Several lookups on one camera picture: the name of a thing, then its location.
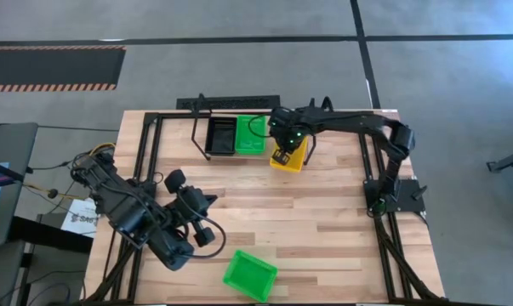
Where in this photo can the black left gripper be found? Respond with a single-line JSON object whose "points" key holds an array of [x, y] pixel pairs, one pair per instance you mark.
{"points": [[190, 208]]}

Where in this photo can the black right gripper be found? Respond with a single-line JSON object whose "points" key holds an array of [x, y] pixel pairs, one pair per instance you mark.
{"points": [[290, 127]]}

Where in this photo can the yellow plastic basket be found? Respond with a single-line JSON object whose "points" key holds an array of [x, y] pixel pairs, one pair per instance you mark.
{"points": [[299, 160]]}

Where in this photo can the green plastic basket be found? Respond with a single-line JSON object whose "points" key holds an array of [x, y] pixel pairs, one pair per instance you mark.
{"points": [[249, 276], [249, 140]]}

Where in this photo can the black plastic basket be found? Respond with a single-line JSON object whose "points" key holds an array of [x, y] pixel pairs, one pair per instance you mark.
{"points": [[221, 138]]}

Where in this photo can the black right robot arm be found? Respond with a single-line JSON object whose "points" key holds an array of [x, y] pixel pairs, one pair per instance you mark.
{"points": [[358, 121]]}

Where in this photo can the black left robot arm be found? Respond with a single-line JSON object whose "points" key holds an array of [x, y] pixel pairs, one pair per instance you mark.
{"points": [[128, 212]]}

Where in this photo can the black perforated floor strip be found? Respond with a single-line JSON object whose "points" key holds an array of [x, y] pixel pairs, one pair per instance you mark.
{"points": [[239, 102]]}

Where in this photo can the white printed paper sheet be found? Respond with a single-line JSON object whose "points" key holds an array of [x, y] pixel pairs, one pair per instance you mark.
{"points": [[79, 219]]}

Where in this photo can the black hazard-striped floor mat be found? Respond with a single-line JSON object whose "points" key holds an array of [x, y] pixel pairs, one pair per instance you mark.
{"points": [[52, 68]]}

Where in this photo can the black metal rack frame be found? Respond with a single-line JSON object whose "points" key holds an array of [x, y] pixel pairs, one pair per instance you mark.
{"points": [[252, 158]]}

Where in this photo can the black aluminium table frame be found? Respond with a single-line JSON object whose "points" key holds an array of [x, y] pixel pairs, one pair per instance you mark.
{"points": [[171, 114]]}

